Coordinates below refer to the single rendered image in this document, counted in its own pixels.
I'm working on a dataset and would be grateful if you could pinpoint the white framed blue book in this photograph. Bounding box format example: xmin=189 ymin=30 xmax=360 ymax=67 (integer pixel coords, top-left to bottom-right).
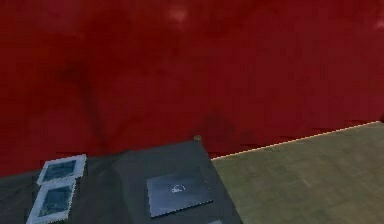
xmin=25 ymin=178 xmax=77 ymax=224
xmin=36 ymin=153 xmax=88 ymax=186

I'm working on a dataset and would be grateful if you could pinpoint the grey closed laptop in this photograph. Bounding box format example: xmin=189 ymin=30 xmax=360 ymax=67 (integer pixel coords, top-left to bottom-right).
xmin=145 ymin=166 xmax=214 ymax=219

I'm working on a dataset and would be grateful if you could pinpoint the dark grey table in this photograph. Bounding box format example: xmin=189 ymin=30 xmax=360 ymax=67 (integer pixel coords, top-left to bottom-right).
xmin=0 ymin=139 xmax=244 ymax=224

